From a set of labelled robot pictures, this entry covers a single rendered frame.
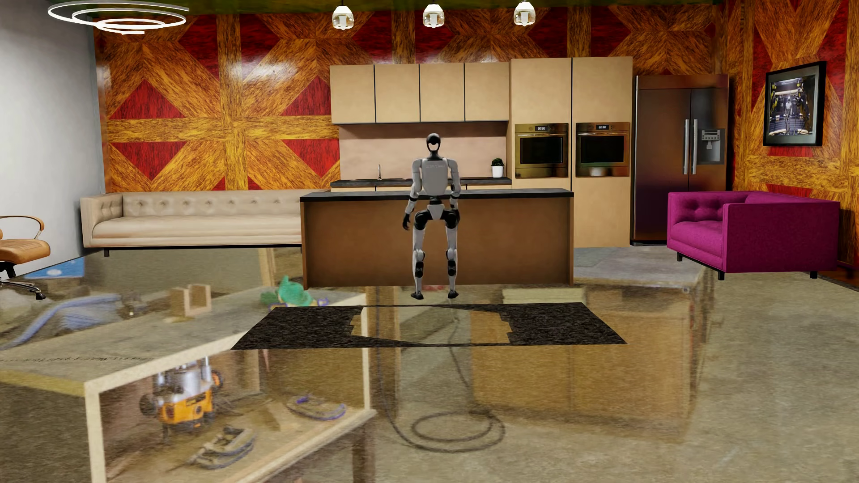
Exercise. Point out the brown kitchen island counter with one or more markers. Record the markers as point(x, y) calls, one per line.
point(510, 235)

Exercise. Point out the robot right leg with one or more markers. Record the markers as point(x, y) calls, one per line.
point(420, 248)

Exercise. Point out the robot leg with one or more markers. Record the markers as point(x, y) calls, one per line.
point(420, 248)
point(451, 248)

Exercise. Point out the robot left leg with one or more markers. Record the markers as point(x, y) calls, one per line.
point(451, 248)

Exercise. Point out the grey white robot torso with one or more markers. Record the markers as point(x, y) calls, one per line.
point(434, 177)

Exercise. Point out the small potted plant white pot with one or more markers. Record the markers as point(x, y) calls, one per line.
point(497, 168)

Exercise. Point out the green plush toy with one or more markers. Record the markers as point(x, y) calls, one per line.
point(293, 294)

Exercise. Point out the black speckled floor rug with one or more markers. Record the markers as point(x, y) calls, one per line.
point(557, 325)

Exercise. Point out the beige tall oven cabinet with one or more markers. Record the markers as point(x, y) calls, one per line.
point(604, 87)

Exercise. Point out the white pendant lamp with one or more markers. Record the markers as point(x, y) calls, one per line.
point(524, 13)
point(433, 15)
point(343, 17)

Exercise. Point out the purple rimmed flat tool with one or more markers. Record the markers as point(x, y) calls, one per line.
point(315, 407)

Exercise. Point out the beige tufted sofa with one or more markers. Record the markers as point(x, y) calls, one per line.
point(194, 218)

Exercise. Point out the dark steel double-door fridge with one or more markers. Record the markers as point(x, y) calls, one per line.
point(678, 154)

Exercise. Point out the yellow black power tool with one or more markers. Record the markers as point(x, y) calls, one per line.
point(178, 399)

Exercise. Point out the magenta armchair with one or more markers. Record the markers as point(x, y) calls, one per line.
point(751, 231)

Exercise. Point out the light wooden workbench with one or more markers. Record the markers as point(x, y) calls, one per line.
point(100, 349)

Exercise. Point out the blue flat box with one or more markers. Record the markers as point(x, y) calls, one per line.
point(64, 269)

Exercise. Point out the white spiral ceiling light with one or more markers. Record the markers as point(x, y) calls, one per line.
point(117, 16)

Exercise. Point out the brown leather office chair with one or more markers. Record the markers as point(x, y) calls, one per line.
point(19, 249)

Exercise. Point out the black wall kitchen counter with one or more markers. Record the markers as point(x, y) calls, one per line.
point(376, 182)

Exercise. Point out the built-in bronze wall oven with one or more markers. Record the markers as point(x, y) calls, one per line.
point(541, 150)
point(602, 149)

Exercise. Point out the beige upper wall cabinets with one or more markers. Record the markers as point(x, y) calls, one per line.
point(419, 92)

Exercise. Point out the small wooden bracket block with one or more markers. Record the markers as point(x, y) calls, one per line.
point(190, 300)

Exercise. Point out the black framed wall picture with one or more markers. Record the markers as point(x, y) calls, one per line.
point(794, 104)

